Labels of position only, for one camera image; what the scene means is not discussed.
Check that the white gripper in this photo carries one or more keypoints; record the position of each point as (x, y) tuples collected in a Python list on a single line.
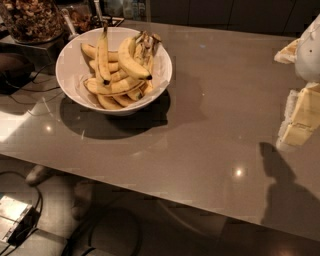
[(309, 56)]

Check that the yellow banana lower curved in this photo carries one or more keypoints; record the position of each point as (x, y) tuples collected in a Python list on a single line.
[(114, 88)]

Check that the yellow banana bottom front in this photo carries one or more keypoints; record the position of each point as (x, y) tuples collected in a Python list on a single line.
[(108, 102)]

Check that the upright yellow banana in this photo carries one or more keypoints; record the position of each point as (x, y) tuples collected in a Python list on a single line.
[(102, 60)]

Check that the white ceramic bowl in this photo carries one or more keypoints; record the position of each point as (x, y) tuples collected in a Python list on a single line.
[(72, 69)]

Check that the silver box on floor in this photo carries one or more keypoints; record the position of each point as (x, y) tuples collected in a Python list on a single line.
[(15, 220)]

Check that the white spoon handle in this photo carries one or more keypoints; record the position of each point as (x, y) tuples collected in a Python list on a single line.
[(72, 32)]

